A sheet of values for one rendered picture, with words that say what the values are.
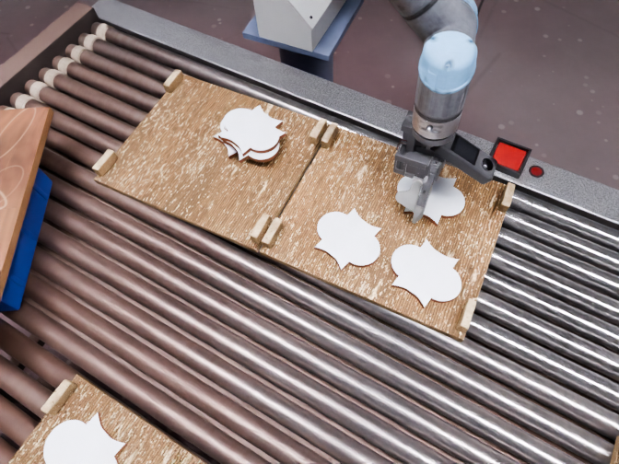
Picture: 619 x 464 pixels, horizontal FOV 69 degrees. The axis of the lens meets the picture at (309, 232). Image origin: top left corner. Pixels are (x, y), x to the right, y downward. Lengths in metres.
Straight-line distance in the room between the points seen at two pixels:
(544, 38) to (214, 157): 2.27
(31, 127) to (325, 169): 0.61
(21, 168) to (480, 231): 0.90
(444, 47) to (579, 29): 2.43
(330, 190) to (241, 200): 0.19
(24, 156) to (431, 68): 0.78
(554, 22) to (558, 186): 2.07
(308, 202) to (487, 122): 1.61
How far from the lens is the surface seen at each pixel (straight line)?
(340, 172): 0.97
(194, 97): 1.16
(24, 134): 1.09
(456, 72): 0.67
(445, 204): 0.94
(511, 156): 1.07
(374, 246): 0.87
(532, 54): 2.83
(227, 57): 1.27
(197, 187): 0.99
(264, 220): 0.88
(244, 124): 1.01
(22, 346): 1.00
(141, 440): 0.85
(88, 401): 0.89
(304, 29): 1.29
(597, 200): 1.10
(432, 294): 0.85
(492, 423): 0.85
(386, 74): 2.55
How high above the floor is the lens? 1.73
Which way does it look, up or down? 62 degrees down
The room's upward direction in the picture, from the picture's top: 5 degrees counter-clockwise
